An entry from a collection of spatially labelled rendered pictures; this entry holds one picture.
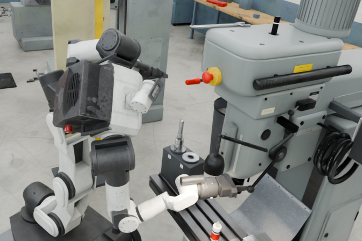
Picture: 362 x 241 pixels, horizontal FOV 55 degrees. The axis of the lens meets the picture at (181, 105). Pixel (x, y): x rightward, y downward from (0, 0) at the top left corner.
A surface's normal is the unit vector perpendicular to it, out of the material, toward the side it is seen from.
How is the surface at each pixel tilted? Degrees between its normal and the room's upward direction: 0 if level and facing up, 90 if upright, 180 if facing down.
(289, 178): 90
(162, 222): 0
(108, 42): 61
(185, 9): 90
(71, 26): 90
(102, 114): 57
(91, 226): 0
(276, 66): 90
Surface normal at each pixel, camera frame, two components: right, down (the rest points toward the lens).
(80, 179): 0.80, 0.21
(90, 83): 0.72, -0.18
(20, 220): 0.11, -0.88
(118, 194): 0.27, 0.46
